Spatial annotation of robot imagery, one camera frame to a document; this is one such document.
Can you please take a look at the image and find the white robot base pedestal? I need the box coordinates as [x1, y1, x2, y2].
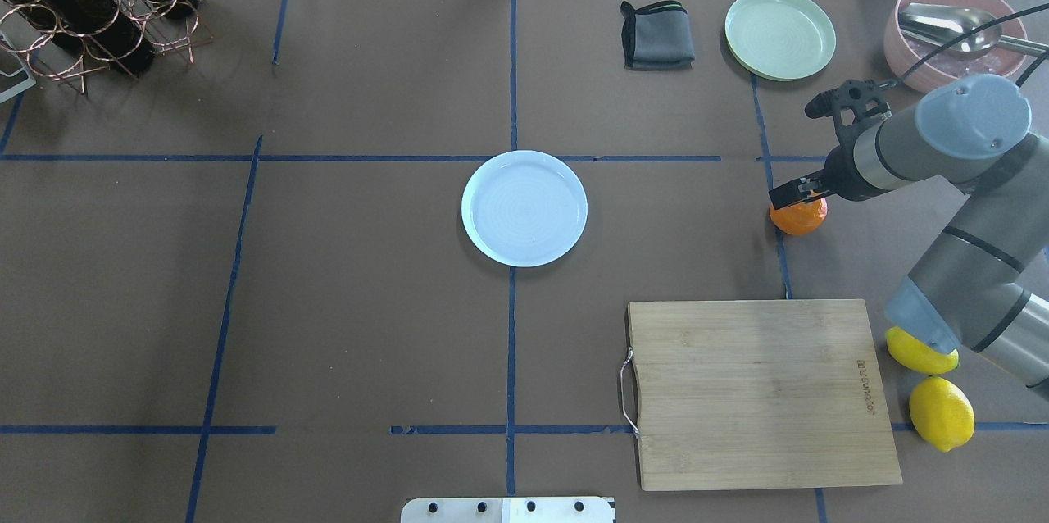
[400, 496, 617, 522]

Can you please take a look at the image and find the bamboo cutting board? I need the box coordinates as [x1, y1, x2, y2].
[626, 299, 902, 492]

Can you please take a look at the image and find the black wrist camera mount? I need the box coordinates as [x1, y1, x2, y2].
[802, 80, 897, 132]

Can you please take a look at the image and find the metal scoop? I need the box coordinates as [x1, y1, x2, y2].
[897, 2, 1047, 57]

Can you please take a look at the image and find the folded grey cloth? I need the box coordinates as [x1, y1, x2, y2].
[620, 0, 695, 70]

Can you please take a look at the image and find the yellow lemon lower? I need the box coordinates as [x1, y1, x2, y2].
[885, 326, 960, 376]

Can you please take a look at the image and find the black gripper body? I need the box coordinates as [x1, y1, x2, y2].
[795, 148, 857, 202]

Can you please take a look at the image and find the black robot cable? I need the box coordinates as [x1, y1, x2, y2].
[893, 2, 1049, 89]

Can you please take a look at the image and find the orange mandarin fruit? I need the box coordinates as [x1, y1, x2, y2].
[768, 199, 829, 236]

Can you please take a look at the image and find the yellow lemon upper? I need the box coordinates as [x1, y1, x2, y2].
[908, 376, 975, 453]

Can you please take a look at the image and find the pink bowl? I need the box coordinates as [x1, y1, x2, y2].
[882, 0, 1047, 93]

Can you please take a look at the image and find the light green plate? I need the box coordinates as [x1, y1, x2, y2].
[724, 0, 837, 82]

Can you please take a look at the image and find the yellow lemon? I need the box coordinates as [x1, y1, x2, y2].
[885, 326, 960, 376]
[908, 376, 975, 453]

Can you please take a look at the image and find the copper wire bottle rack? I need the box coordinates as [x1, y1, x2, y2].
[2, 0, 215, 93]

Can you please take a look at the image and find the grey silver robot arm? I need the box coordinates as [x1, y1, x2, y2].
[769, 74, 1048, 397]

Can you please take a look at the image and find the light blue plate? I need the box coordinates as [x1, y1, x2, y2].
[461, 150, 588, 266]

